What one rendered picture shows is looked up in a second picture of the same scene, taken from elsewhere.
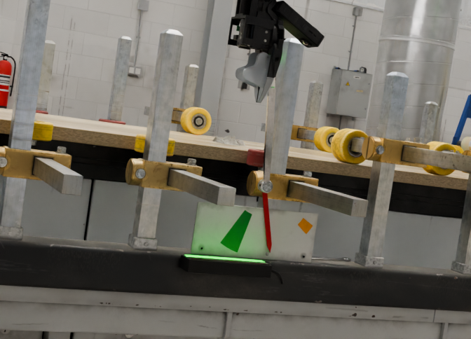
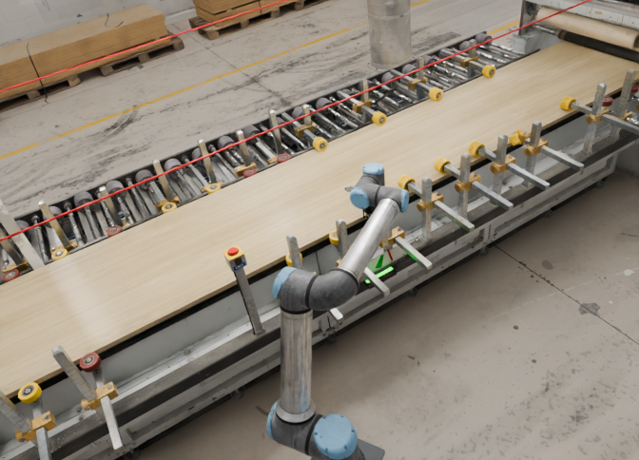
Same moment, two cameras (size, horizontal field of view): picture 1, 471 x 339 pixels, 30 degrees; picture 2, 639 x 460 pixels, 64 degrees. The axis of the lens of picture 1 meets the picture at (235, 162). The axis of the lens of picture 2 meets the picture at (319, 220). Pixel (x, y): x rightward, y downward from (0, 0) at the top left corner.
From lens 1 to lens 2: 1.68 m
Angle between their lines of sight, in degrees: 37
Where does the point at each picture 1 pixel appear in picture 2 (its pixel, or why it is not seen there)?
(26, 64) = (296, 263)
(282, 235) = (395, 254)
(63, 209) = (309, 265)
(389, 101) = (425, 191)
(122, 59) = (273, 122)
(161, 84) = (342, 239)
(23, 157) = not seen: hidden behind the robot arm
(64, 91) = not seen: outside the picture
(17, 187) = not seen: hidden behind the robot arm
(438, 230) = (446, 190)
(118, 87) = (276, 134)
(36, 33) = (296, 254)
